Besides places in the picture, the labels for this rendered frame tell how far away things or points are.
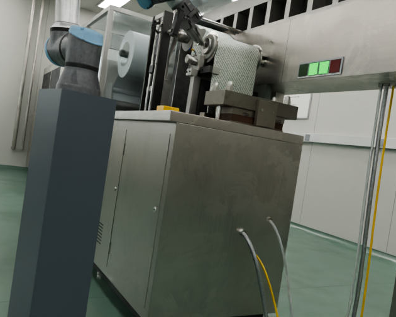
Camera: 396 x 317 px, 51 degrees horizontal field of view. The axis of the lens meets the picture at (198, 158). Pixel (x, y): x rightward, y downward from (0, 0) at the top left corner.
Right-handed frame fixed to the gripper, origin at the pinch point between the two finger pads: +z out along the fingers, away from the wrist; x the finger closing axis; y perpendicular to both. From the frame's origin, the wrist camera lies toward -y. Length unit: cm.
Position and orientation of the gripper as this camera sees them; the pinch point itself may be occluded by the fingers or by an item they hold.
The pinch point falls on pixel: (199, 43)
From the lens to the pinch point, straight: 199.6
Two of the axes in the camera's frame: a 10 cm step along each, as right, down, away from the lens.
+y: 6.7, -6.8, 3.0
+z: 5.7, 7.2, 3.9
